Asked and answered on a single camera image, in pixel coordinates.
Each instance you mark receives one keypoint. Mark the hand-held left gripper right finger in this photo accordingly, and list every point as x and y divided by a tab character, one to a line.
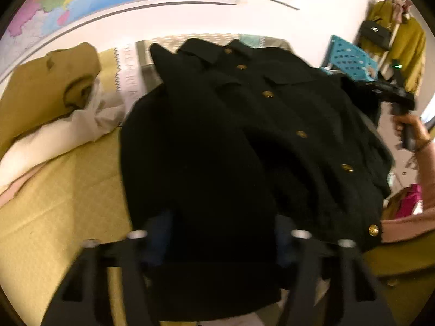
284	244

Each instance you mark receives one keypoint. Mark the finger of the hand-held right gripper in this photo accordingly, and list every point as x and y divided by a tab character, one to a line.
365	86

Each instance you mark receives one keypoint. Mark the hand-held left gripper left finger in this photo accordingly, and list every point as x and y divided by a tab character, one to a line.
159	241

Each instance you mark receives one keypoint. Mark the black jacket with gold buttons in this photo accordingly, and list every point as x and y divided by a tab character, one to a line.
217	149

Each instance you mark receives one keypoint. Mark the person's right forearm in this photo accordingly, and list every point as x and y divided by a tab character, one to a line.
426	173

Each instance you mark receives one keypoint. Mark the person's right hand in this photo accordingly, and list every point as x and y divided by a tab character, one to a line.
413	125

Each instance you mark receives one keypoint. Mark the teal plastic basket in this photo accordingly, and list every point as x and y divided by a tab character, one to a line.
350	57

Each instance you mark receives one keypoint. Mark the black handbag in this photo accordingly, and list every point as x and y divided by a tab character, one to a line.
373	34

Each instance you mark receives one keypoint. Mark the magenta bag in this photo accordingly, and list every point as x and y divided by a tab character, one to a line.
411	198

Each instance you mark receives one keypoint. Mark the checked bed sheet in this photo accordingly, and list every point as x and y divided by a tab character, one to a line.
64	203

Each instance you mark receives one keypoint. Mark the olive green coat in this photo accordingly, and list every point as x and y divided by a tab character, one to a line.
397	271

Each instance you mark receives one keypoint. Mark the white cloth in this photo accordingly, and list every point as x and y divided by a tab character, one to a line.
57	132

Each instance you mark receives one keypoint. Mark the khaki garment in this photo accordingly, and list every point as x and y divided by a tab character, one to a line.
44	88

